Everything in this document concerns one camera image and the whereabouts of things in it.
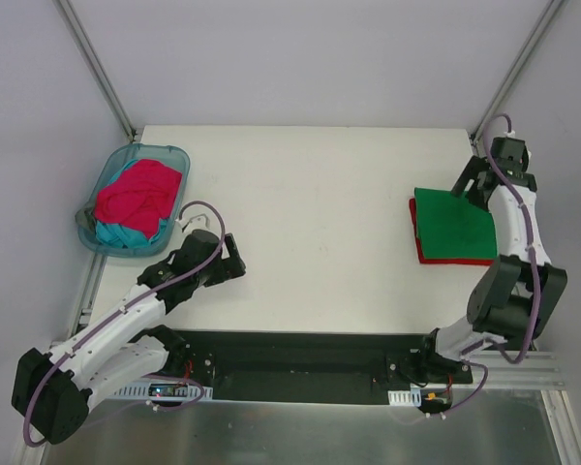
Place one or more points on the aluminium frame rail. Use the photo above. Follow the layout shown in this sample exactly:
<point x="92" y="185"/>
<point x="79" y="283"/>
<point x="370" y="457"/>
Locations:
<point x="536" y="371"/>

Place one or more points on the teal t shirt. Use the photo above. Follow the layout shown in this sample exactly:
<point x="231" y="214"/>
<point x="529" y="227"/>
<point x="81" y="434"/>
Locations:
<point x="126" y="237"/>

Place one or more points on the right white cable duct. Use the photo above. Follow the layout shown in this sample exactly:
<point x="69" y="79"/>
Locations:
<point x="404" y="398"/>

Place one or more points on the pink t shirt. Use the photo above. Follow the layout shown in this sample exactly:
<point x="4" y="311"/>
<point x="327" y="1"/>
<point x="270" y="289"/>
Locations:
<point x="140" y="194"/>

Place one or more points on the blue plastic bin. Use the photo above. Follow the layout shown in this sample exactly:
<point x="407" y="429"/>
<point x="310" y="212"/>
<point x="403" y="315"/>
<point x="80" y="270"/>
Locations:
<point x="137" y="196"/>

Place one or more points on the folded red t shirt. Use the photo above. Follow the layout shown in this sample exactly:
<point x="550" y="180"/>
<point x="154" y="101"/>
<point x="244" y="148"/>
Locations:
<point x="448" y="261"/>

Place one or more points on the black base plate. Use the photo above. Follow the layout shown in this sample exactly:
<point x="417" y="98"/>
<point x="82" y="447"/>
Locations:
<point x="314" y="368"/>

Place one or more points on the corner aluminium post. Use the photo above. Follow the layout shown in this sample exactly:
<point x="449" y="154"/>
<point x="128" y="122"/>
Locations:
<point x="545" y="21"/>
<point x="95" y="66"/>

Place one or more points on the left white cable duct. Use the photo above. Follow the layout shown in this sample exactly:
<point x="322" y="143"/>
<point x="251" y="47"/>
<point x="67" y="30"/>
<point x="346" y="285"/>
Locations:
<point x="163" y="391"/>

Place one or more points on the right corner aluminium post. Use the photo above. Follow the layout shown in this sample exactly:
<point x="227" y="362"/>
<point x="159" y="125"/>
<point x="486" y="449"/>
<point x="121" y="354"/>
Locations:
<point x="545" y="21"/>

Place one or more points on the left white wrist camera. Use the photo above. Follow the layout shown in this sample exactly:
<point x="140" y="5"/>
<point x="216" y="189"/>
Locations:
<point x="200" y="221"/>

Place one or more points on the left corner aluminium post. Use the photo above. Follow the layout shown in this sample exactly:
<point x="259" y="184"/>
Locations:
<point x="95" y="66"/>

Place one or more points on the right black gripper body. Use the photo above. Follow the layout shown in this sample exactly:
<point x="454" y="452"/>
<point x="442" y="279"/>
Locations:
<point x="480" y="175"/>

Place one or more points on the green t shirt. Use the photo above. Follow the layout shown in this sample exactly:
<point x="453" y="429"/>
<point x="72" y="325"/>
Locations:
<point x="450" y="227"/>

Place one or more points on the grey t shirt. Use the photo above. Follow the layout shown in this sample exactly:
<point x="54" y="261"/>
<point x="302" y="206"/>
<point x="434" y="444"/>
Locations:
<point x="85" y="217"/>

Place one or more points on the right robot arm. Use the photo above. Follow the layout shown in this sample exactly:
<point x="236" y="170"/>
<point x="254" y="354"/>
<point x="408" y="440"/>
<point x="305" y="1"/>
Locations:
<point x="510" y="305"/>

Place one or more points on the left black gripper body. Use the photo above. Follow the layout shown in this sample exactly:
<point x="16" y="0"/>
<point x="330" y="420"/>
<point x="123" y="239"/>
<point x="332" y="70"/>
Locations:
<point x="232" y="258"/>

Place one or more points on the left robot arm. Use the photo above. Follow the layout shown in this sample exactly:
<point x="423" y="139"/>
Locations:
<point x="55" y="391"/>

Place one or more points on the white cable duct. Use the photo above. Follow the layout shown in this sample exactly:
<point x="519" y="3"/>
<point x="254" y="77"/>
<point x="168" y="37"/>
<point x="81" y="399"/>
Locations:
<point x="163" y="391"/>
<point x="404" y="398"/>

